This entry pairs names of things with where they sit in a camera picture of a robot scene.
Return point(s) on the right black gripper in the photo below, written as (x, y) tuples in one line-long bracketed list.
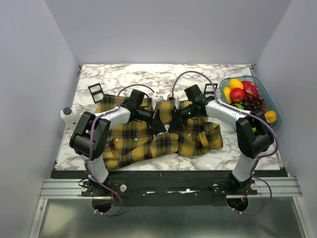
[(176, 123)]

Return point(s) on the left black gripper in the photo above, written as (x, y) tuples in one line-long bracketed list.
[(157, 124)]

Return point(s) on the yellow plaid flannel shirt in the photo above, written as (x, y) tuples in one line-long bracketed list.
[(134, 142)]

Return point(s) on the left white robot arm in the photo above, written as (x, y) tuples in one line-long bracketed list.
[(89, 137)]

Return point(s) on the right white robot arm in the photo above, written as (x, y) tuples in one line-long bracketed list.
[(254, 135)]

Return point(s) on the yellow lemon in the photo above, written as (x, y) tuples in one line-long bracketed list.
[(226, 91)]

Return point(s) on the green striped melon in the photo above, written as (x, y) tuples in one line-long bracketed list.
[(238, 105)]

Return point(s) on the red apple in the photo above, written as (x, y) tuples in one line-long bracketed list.
[(237, 95)]

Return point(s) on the yellow mango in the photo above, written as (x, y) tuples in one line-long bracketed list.
[(235, 83)]

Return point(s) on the teal plastic fruit bin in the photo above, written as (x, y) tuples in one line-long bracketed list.
[(262, 92)]

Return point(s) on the dark purple grapes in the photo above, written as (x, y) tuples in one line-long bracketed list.
[(254, 103)]

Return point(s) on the red dragon fruit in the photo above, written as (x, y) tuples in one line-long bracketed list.
[(250, 88)]

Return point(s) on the white bottle black cap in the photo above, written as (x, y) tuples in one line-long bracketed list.
[(70, 116)]

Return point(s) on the orange fruit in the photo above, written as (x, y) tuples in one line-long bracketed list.
[(270, 116)]

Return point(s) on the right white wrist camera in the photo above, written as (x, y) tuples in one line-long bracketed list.
[(174, 99)]

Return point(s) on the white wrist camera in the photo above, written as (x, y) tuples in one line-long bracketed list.
[(174, 99), (156, 99)]

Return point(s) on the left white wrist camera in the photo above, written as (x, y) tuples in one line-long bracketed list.
[(156, 99)]

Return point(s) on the right black display frame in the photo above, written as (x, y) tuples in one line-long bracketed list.
[(209, 88)]

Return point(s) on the black display frame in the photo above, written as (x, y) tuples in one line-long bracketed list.
[(209, 88), (96, 92)]

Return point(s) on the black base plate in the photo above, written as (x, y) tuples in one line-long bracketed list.
[(167, 188)]

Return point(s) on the left black display frame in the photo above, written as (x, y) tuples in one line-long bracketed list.
[(96, 92)]

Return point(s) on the aluminium rail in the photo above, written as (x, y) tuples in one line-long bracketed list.
[(70, 189)]

